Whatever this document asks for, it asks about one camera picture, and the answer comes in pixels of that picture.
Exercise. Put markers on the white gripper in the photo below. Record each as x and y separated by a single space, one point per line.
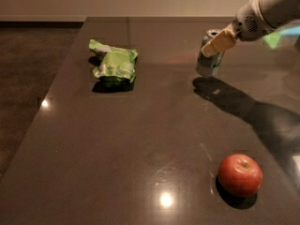
248 23

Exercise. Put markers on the silver green 7up can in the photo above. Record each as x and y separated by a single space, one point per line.
208 66

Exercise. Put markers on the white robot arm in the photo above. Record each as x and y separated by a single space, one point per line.
278 12

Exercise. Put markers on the green snack bag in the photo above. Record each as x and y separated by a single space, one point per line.
116 64

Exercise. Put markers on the red apple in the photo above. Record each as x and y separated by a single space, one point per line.
240 175

